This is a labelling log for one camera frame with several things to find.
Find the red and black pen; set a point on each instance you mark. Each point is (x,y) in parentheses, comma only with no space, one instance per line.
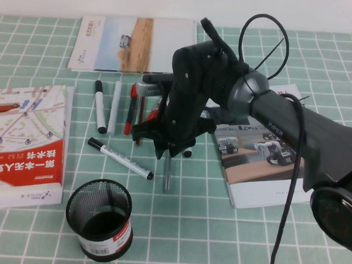
(131,111)

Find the grey pen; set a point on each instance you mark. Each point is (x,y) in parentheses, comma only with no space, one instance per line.
(167,173)

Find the dark red pencil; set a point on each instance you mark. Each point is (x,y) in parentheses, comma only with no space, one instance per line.
(141,109)

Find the red map cover book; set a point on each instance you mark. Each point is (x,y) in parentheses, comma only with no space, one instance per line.
(28,159)

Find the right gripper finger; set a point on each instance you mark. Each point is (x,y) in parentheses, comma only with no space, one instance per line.
(162,147)
(179,148)

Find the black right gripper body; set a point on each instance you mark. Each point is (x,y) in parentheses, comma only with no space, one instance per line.
(190,88)

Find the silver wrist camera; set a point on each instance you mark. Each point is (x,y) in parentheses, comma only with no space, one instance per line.
(148,90)

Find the white AgileX brochure red title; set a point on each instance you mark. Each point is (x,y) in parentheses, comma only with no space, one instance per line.
(84,42)

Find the AgileX brochure robot lab photo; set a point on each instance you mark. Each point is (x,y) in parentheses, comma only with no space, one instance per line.
(259,191)

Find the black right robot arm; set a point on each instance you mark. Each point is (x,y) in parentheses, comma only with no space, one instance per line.
(284,126)

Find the red and white map book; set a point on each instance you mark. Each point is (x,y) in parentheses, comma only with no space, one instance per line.
(25,199)

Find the printed white marker black cap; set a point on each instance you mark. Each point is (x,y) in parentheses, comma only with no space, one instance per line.
(188,153)
(120,158)

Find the desert landscape brochure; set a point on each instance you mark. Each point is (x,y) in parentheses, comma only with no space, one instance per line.
(139,46)

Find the all white marker pen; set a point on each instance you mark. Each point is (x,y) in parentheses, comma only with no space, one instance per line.
(114,110)

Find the green checkered tablecloth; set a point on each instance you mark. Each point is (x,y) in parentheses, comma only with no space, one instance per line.
(187,234)

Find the plain white marker black cap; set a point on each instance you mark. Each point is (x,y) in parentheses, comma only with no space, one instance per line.
(99,109)

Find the red gel pen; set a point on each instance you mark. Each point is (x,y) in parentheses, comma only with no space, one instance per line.
(154,111)

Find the black mesh pen holder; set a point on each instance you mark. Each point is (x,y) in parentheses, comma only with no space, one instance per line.
(97,241)

